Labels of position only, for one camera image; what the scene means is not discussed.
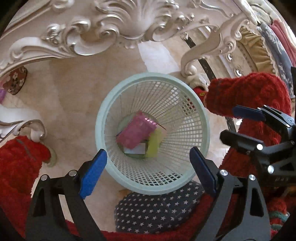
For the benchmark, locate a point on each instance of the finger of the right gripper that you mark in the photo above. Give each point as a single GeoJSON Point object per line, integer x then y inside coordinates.
{"type": "Point", "coordinates": [248, 113]}
{"type": "Point", "coordinates": [240, 142]}

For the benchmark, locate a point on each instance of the mint mesh waste basket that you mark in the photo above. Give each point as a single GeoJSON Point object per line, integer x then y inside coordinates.
{"type": "Point", "coordinates": [173, 106]}

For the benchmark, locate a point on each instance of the yellow green carton box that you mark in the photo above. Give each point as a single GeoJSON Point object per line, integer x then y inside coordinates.
{"type": "Point", "coordinates": [154, 141]}

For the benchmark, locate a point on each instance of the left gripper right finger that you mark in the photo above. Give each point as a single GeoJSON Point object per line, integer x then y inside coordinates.
{"type": "Point", "coordinates": [220, 184]}

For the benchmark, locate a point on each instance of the ornate marble coffee table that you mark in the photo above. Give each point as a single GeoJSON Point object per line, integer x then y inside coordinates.
{"type": "Point", "coordinates": [33, 31]}

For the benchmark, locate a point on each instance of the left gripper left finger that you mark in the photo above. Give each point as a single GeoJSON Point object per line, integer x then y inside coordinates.
{"type": "Point", "coordinates": [46, 220]}

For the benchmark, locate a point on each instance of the pink carton box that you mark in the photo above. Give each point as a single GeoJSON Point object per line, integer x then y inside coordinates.
{"type": "Point", "coordinates": [138, 129]}

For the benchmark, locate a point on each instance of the beige sofa right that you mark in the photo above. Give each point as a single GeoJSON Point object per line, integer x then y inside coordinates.
{"type": "Point", "coordinates": [267, 47]}

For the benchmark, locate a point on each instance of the white box in basket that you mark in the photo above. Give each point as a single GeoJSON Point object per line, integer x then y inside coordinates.
{"type": "Point", "coordinates": [140, 149]}

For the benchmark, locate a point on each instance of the star patterned navy slipper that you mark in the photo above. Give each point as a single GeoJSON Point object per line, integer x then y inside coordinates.
{"type": "Point", "coordinates": [149, 214]}

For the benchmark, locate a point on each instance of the red fluffy sleeve right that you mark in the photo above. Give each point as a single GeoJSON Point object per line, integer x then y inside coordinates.
{"type": "Point", "coordinates": [253, 91]}

